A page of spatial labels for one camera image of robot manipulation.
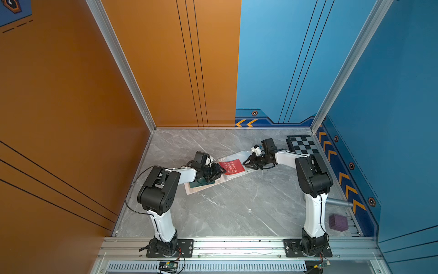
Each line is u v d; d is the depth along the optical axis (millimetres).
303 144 1083
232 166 987
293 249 725
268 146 850
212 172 849
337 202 864
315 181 561
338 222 756
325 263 691
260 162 891
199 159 791
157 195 495
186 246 740
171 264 713
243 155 1054
